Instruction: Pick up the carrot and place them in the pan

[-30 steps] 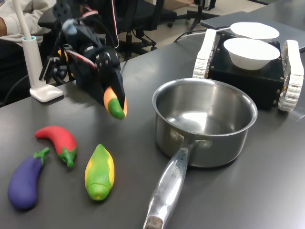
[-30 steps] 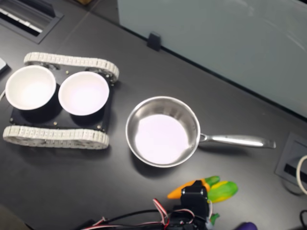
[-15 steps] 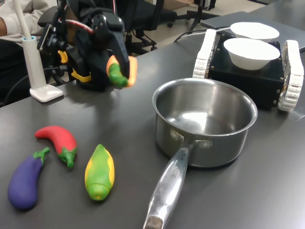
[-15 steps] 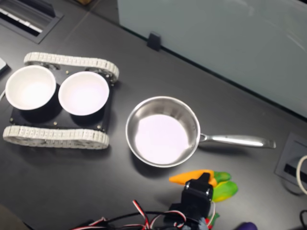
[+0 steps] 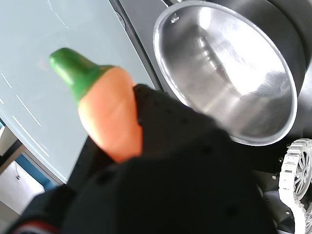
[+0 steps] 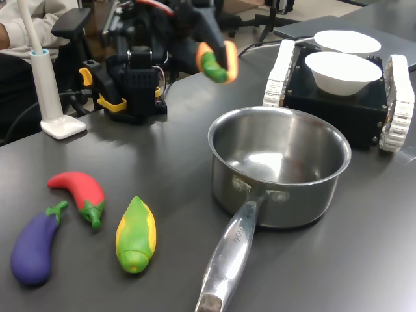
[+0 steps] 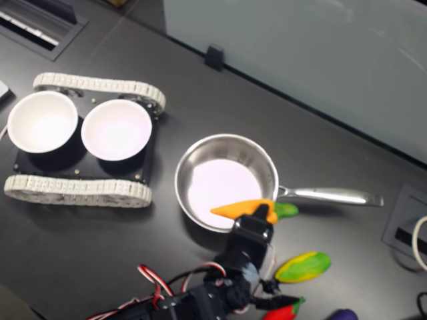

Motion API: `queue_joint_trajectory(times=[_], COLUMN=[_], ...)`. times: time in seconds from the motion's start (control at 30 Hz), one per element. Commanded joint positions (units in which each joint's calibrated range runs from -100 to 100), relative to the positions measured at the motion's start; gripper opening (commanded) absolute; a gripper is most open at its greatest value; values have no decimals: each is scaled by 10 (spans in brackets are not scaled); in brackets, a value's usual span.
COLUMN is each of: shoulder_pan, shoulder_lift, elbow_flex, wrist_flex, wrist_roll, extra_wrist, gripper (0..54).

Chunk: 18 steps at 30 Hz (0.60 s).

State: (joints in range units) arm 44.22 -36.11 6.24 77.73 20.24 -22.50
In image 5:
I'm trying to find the orange toy carrot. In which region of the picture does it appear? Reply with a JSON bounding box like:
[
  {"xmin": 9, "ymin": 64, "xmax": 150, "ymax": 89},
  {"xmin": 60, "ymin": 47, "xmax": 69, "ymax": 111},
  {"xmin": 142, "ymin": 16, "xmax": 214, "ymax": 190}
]
[{"xmin": 48, "ymin": 47, "xmax": 143, "ymax": 164}]

